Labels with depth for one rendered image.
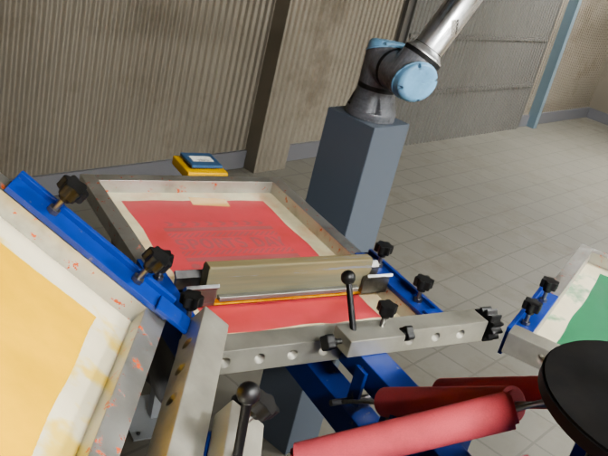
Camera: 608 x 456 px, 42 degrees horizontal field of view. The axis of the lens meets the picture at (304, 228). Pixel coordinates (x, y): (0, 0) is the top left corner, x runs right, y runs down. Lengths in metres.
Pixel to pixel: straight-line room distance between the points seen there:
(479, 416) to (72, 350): 0.54
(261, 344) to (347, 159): 1.04
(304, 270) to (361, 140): 0.70
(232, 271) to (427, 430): 0.68
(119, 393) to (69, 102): 3.26
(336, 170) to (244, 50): 2.59
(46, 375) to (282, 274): 0.75
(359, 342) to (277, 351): 0.15
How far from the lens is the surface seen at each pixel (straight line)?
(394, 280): 1.86
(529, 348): 1.72
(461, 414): 1.06
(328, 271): 1.73
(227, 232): 1.99
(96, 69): 4.25
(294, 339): 1.45
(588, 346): 1.13
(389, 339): 1.47
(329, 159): 2.38
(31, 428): 0.98
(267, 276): 1.66
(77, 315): 1.16
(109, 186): 2.09
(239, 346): 1.39
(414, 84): 2.19
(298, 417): 2.75
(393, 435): 1.06
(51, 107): 4.18
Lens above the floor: 1.79
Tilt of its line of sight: 23 degrees down
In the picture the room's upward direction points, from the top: 14 degrees clockwise
